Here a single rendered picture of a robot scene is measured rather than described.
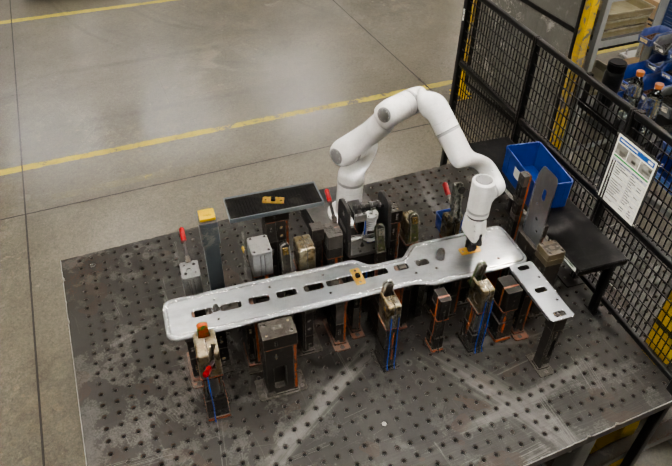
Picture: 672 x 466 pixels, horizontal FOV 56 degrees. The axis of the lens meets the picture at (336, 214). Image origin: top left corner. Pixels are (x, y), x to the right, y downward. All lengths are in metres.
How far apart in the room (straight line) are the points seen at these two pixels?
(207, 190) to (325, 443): 2.55
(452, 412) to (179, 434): 0.97
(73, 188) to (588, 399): 3.53
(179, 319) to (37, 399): 1.39
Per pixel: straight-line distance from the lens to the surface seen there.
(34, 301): 3.96
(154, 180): 4.61
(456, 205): 2.53
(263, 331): 2.15
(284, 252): 2.33
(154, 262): 2.93
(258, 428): 2.32
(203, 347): 2.09
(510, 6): 4.90
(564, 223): 2.71
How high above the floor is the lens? 2.68
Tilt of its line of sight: 40 degrees down
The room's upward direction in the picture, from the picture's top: 1 degrees clockwise
